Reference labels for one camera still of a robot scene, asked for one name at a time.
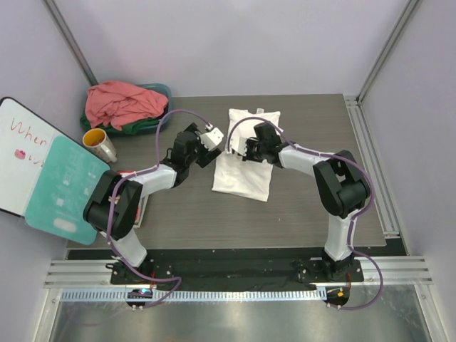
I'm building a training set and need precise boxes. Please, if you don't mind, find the teal mat sheet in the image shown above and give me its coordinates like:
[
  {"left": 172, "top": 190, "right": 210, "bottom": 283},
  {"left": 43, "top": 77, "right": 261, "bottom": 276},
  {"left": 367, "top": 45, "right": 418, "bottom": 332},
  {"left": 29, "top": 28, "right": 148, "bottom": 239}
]
[{"left": 24, "top": 135, "right": 110, "bottom": 245}]

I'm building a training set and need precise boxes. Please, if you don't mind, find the teal laundry basket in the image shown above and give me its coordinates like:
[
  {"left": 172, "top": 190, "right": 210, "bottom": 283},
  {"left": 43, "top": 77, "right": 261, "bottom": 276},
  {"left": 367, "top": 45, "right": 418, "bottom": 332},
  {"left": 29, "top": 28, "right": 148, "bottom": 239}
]
[{"left": 80, "top": 83, "right": 174, "bottom": 135}]

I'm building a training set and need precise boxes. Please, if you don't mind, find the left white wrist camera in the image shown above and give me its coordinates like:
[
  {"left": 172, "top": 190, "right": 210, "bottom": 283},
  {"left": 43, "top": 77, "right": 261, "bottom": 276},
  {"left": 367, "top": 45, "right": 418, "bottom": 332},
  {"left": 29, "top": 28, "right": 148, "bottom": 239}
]
[{"left": 199, "top": 123, "right": 224, "bottom": 151}]

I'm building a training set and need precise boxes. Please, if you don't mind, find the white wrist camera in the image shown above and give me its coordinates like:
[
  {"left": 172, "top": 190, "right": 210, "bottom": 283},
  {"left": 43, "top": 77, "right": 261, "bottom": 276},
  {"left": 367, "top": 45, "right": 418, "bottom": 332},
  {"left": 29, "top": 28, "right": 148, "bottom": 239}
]
[
  {"left": 226, "top": 135, "right": 247, "bottom": 156},
  {"left": 199, "top": 123, "right": 224, "bottom": 151}
]

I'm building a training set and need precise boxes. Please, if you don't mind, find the green t shirt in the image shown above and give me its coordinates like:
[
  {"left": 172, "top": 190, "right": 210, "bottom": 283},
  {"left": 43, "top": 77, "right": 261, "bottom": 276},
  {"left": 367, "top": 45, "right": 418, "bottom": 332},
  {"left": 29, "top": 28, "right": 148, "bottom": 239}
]
[{"left": 78, "top": 113, "right": 161, "bottom": 136}]

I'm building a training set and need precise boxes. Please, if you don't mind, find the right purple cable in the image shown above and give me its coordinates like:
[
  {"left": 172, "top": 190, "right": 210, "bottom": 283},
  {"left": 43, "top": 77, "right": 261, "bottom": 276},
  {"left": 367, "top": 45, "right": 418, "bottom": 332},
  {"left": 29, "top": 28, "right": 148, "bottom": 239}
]
[{"left": 226, "top": 116, "right": 384, "bottom": 310}]

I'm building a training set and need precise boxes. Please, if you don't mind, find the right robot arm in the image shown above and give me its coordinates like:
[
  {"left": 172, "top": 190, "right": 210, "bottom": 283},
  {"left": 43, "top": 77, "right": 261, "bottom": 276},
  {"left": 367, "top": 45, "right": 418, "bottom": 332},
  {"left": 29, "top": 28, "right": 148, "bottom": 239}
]
[{"left": 229, "top": 122, "right": 371, "bottom": 281}]

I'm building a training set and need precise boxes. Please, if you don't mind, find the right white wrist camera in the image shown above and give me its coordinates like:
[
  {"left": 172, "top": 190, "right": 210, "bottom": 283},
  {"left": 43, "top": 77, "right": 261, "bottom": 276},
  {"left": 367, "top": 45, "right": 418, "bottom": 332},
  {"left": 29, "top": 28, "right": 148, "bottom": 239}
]
[{"left": 226, "top": 135, "right": 247, "bottom": 156}]

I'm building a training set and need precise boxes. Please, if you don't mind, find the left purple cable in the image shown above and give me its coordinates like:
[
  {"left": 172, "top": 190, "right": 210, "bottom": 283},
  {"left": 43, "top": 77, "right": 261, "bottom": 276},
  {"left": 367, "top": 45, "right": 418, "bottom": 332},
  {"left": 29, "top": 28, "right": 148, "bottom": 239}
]
[{"left": 105, "top": 108, "right": 214, "bottom": 309}]

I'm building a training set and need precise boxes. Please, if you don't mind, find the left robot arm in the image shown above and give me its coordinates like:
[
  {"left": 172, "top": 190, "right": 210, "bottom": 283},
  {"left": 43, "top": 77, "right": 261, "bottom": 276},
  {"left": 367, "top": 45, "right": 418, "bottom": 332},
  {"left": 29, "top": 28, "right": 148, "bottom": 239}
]
[{"left": 83, "top": 123, "right": 224, "bottom": 284}]

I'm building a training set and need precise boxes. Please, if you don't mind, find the purple cable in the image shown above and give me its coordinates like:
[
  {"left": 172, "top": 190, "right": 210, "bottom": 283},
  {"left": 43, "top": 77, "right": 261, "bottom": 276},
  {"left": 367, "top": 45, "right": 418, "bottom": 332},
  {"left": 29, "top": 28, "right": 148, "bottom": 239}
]
[
  {"left": 105, "top": 108, "right": 214, "bottom": 309},
  {"left": 226, "top": 116, "right": 384, "bottom": 310}
]

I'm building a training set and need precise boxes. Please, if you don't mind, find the corner aluminium post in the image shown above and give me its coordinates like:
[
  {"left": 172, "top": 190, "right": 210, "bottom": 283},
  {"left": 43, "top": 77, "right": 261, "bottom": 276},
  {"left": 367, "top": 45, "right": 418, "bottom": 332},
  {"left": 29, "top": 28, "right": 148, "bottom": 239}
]
[
  {"left": 356, "top": 0, "right": 423, "bottom": 105},
  {"left": 42, "top": 0, "right": 98, "bottom": 86}
]

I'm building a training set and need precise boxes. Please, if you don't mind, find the left corner aluminium post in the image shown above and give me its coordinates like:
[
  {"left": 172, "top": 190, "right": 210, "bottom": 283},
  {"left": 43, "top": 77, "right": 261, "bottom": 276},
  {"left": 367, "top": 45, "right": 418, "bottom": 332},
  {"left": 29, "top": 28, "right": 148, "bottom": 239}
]
[{"left": 42, "top": 0, "right": 98, "bottom": 86}]

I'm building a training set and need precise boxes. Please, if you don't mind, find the right corner aluminium post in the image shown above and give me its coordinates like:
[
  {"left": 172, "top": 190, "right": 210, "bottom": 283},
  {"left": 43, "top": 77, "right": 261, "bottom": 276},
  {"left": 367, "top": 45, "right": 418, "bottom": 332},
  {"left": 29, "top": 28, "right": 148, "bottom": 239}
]
[{"left": 356, "top": 0, "right": 423, "bottom": 105}]

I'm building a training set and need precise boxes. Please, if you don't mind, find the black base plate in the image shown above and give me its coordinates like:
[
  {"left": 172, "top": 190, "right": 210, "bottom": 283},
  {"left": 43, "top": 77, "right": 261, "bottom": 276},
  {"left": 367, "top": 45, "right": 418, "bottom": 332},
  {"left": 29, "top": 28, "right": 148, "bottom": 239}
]
[{"left": 111, "top": 248, "right": 364, "bottom": 291}]

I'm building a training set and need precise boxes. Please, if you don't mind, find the white t shirt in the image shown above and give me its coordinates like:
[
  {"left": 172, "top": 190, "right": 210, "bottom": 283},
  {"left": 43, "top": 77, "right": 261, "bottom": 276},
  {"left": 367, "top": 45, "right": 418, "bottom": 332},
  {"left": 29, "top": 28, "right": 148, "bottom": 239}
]
[{"left": 212, "top": 108, "right": 281, "bottom": 202}]

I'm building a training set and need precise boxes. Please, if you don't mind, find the white slotted cable duct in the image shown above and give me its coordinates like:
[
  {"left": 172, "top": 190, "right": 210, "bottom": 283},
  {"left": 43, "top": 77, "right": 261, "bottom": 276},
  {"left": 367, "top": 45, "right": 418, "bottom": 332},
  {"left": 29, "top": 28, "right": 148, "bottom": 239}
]
[{"left": 61, "top": 287, "right": 327, "bottom": 302}]

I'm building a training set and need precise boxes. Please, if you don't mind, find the pink t shirt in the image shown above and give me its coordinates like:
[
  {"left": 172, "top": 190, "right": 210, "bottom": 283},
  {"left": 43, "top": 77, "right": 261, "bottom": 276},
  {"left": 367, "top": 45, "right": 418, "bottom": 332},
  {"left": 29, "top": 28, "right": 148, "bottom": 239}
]
[{"left": 85, "top": 80, "right": 169, "bottom": 131}]

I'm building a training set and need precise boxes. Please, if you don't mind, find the red book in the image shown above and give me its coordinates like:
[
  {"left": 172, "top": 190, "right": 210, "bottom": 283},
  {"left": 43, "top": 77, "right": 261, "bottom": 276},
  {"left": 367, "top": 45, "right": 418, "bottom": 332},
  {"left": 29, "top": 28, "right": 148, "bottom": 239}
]
[{"left": 118, "top": 170, "right": 148, "bottom": 229}]

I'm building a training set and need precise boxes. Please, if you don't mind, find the whiteboard with red writing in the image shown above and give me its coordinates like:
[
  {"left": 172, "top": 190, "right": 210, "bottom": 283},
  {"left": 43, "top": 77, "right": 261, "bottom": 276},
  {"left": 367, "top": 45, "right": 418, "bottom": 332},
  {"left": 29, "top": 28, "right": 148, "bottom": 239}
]
[{"left": 1, "top": 98, "right": 61, "bottom": 216}]

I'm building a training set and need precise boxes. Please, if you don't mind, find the yellow inside mug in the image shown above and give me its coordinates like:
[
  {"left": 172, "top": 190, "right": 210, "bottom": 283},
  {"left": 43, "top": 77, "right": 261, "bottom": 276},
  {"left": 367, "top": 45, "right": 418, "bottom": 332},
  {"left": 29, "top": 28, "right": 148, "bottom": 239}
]
[{"left": 82, "top": 128, "right": 118, "bottom": 163}]

